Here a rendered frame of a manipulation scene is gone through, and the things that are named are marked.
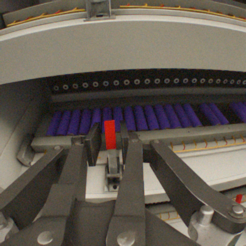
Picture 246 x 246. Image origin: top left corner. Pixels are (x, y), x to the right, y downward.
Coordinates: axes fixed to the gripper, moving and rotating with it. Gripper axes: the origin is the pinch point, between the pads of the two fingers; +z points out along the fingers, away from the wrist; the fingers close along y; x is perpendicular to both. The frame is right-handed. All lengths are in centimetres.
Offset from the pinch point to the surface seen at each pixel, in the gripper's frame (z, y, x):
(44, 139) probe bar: 5.0, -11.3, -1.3
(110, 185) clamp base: -0.1, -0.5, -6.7
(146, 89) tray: 13.2, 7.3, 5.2
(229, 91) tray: 13.5, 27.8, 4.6
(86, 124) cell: 8.3, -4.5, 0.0
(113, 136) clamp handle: -0.1, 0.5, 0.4
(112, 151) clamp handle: -0.1, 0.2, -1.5
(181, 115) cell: 8.9, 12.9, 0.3
